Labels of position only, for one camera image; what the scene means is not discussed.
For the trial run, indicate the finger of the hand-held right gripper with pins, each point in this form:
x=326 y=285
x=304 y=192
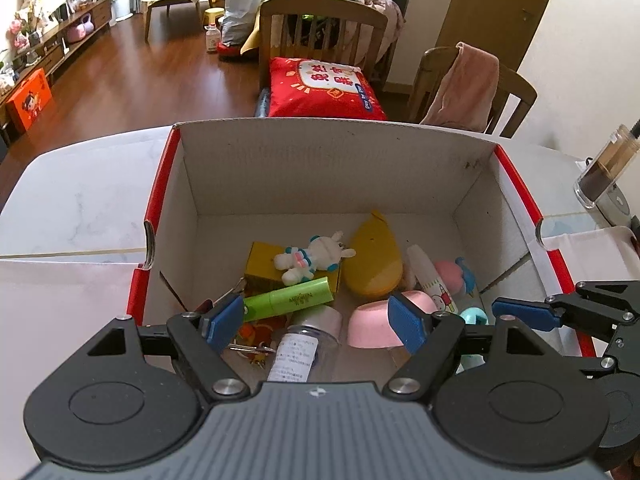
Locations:
x=525 y=312

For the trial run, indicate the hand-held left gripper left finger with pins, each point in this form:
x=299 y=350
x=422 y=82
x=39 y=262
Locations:
x=225 y=317

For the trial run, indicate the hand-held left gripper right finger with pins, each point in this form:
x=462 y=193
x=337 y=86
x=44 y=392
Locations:
x=405 y=322

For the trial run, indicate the pink heart-shaped dish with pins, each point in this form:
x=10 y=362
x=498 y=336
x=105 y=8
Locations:
x=370 y=325

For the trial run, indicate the small teal toy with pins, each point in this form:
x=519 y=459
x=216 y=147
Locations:
x=474 y=316

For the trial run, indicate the white printed tube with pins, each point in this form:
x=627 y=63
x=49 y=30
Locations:
x=425 y=270

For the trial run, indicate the green tube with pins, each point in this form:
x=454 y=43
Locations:
x=290 y=300

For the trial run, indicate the yellow carton box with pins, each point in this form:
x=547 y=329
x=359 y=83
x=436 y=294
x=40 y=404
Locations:
x=260 y=260

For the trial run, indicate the pink and blue toy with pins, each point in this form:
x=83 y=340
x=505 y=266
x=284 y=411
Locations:
x=452 y=272

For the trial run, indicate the yellow mango-shaped case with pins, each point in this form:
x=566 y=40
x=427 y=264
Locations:
x=375 y=260

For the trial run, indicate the white bunny toy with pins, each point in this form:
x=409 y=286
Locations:
x=315 y=257

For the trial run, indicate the red cardboard box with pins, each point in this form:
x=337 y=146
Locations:
x=325 y=170

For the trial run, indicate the grey desk lamp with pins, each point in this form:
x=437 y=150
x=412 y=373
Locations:
x=617 y=205

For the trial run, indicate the white printed tablecloth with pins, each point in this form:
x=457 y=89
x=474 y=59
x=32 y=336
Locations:
x=65 y=300

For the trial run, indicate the tall glass jar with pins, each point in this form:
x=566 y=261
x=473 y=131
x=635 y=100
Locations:
x=600 y=170

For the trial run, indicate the wooden chair with towel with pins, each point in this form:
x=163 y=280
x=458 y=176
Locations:
x=515 y=95

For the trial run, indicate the pink towel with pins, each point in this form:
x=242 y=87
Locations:
x=465 y=90

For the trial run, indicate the red printed pillow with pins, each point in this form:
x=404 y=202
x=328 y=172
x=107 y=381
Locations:
x=320 y=85

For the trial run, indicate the plastic jug with red cap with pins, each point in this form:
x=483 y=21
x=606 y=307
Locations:
x=213 y=39

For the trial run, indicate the orange gift box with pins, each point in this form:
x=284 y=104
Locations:
x=30 y=102

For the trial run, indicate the small yellow stool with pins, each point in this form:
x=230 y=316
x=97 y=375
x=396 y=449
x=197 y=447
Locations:
x=213 y=14

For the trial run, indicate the brown wooden door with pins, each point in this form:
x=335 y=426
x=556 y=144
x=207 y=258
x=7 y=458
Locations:
x=500 y=5

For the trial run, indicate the wooden TV cabinet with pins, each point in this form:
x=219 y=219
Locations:
x=60 y=55

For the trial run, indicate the large grey plastic bag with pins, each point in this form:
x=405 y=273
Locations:
x=245 y=5

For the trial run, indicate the pile of clothes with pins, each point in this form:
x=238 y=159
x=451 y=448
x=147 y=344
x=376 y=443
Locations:
x=370 y=5

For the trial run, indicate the pink handbag toy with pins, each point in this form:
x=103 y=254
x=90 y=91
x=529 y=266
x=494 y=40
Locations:
x=79 y=30

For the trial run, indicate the wooden slatted chair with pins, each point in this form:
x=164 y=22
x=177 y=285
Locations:
x=325 y=10

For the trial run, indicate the pink flower bouquet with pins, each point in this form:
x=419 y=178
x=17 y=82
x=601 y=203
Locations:
x=20 y=32

